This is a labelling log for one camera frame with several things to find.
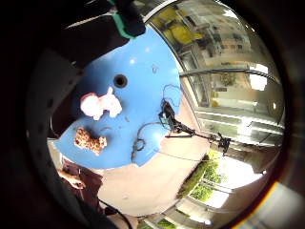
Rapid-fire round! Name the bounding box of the white and pink soft toy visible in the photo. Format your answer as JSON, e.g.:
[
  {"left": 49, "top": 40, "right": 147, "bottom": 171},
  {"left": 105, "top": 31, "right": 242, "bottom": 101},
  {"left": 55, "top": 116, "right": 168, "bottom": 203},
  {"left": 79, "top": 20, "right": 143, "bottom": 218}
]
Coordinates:
[{"left": 79, "top": 86, "right": 124, "bottom": 121}]

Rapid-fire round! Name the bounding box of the brown spotted soft toy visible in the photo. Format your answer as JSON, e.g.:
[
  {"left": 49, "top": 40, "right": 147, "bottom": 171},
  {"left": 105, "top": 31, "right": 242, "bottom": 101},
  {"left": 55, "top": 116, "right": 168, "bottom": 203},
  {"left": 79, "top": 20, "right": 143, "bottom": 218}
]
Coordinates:
[{"left": 73, "top": 126, "right": 109, "bottom": 156}]

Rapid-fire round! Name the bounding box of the the person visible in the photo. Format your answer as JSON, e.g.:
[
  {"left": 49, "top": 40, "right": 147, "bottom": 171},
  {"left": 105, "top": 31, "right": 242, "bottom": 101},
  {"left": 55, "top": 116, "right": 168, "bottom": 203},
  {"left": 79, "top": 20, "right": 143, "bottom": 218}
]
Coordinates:
[{"left": 57, "top": 157, "right": 107, "bottom": 213}]

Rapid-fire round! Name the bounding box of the green hedge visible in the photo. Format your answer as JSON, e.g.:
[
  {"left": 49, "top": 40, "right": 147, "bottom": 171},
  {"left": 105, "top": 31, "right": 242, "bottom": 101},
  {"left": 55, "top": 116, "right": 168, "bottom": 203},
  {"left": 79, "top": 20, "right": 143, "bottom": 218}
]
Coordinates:
[{"left": 176, "top": 152, "right": 231, "bottom": 202}]

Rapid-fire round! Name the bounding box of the black camera tripod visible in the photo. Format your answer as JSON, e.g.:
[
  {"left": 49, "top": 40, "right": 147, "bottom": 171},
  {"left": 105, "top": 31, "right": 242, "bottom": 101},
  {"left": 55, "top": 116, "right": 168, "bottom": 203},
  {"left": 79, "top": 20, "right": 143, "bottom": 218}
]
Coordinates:
[{"left": 157, "top": 99, "right": 232, "bottom": 156}]

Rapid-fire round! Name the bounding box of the black cable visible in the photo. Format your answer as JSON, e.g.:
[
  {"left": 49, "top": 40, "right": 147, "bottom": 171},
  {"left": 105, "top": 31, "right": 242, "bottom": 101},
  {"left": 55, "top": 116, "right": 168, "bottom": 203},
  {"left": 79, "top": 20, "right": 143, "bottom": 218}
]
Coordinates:
[
  {"left": 131, "top": 121, "right": 167, "bottom": 164},
  {"left": 97, "top": 198, "right": 133, "bottom": 229}
]

